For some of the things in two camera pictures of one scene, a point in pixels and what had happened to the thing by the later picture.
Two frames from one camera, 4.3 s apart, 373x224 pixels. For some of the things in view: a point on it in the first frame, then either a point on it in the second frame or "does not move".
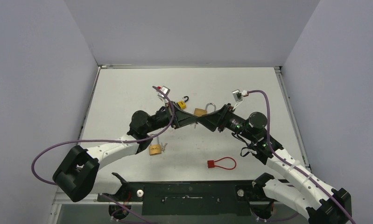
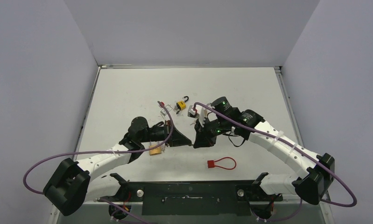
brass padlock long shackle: (156, 149) does not move
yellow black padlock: (182, 104) does not move
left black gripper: (180, 119) → (177, 139)
